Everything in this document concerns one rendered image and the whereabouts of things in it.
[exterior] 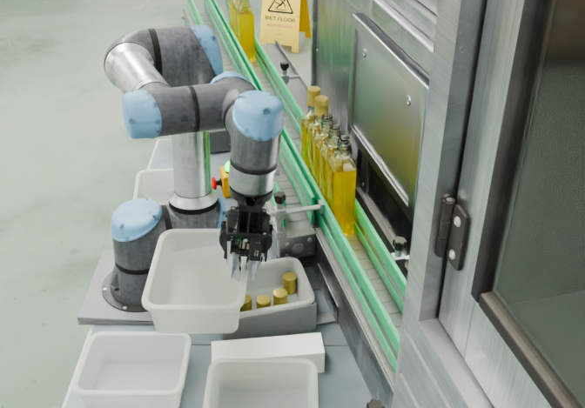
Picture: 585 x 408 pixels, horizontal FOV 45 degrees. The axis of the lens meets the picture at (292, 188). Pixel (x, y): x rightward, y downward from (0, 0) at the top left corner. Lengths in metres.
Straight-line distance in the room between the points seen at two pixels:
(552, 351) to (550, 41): 0.22
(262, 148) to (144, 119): 0.19
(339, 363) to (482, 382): 0.96
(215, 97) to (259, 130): 0.12
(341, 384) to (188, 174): 0.57
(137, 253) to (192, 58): 0.47
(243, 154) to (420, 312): 0.46
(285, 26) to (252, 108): 4.09
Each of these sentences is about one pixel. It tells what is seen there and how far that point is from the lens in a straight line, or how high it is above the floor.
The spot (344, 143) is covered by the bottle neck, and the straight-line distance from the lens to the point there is 1.60.
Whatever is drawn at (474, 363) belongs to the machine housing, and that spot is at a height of 1.45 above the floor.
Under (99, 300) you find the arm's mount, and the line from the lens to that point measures 1.76.
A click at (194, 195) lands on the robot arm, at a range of 1.62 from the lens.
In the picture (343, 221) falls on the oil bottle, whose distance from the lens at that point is 1.70.
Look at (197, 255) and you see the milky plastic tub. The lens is 1.37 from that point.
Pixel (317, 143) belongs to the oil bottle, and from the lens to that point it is 1.72.
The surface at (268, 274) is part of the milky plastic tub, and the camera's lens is 1.72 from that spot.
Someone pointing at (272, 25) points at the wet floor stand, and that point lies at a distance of 5.14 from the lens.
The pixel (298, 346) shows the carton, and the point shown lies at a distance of 1.54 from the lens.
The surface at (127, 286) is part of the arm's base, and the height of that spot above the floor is 0.82.
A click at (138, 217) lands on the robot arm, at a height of 0.99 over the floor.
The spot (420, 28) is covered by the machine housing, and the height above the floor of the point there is 1.40.
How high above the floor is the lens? 1.91
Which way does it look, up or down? 33 degrees down
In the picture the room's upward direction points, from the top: straight up
